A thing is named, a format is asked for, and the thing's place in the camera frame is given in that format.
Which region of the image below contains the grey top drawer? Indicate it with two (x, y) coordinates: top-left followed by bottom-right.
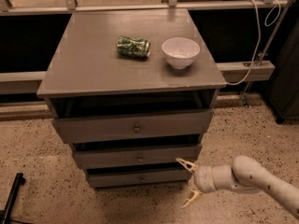
(52, 109), (213, 144)

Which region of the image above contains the crushed green soda can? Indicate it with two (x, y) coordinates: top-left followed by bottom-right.
(116, 36), (150, 59)

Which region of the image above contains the white ceramic bowl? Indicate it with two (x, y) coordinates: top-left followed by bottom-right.
(162, 37), (200, 69)

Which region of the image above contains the white hanging cable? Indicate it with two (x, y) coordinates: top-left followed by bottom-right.
(224, 0), (282, 87)

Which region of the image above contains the dark cabinet at right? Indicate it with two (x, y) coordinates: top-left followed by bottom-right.
(263, 20), (299, 124)

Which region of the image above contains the grey bottom drawer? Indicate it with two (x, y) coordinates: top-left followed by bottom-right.
(87, 167), (191, 188)

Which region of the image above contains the black floor stand leg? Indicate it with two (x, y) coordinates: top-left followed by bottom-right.
(0, 173), (25, 224)

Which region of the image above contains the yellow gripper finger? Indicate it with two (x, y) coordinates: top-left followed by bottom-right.
(182, 189), (202, 208)
(176, 158), (198, 173)

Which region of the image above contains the grey drawer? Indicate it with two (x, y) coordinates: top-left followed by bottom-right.
(52, 109), (213, 144)
(87, 167), (191, 188)
(73, 144), (201, 169)

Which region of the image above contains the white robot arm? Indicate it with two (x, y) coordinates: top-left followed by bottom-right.
(176, 156), (299, 219)

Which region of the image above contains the grey railing beam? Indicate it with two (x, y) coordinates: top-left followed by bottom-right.
(0, 61), (275, 95)

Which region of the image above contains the grey wooden drawer cabinet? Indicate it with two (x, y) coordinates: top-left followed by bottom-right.
(37, 9), (225, 179)

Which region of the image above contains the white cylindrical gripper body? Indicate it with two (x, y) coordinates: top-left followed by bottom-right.
(193, 166), (215, 193)

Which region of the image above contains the grey middle drawer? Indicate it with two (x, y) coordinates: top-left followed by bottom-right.
(73, 144), (201, 169)

